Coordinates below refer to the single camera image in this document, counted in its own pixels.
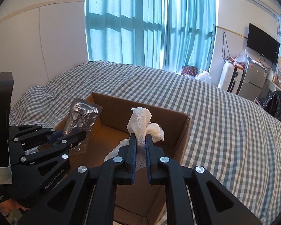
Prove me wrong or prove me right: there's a black jacket on chair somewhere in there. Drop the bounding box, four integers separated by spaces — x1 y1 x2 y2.
262 90 281 121

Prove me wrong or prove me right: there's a silver mini fridge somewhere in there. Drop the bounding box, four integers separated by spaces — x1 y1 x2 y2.
238 60 267 101

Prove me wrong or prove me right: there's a teal right curtain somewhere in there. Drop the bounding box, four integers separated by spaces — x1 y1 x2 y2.
161 0 216 73

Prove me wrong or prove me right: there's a white suitcase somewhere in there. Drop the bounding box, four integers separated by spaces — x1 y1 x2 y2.
218 62 243 94

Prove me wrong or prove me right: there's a teal curtain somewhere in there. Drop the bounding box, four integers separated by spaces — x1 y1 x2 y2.
161 0 216 73
84 0 165 69

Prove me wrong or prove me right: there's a patterned red bag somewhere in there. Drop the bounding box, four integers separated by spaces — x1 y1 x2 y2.
181 66 198 77

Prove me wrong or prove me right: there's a clear plastic bag on fridge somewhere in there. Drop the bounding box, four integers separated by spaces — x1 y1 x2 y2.
234 50 251 64

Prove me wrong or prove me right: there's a person's hand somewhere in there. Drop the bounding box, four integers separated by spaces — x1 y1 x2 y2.
0 199 29 215

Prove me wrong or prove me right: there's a checkered bed cover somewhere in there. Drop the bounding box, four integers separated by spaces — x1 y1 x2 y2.
10 61 281 224

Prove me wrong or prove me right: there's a black phone on mount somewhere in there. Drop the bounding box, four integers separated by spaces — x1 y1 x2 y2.
0 72 14 168

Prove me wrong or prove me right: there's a teal left curtain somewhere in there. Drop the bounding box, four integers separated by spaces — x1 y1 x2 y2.
84 0 165 69

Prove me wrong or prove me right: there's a brown cardboard box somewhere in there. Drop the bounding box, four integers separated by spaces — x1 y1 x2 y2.
54 92 192 225

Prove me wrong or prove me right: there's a black wall television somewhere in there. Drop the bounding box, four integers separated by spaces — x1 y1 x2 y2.
246 23 280 64

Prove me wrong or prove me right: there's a white plastic bag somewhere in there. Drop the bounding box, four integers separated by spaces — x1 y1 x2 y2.
195 70 212 85

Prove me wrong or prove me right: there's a teal blister pill pack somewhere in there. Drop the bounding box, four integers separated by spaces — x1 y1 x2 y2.
63 98 103 156

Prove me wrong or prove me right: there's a white lace cloth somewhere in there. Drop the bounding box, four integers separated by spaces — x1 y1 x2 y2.
103 106 165 172

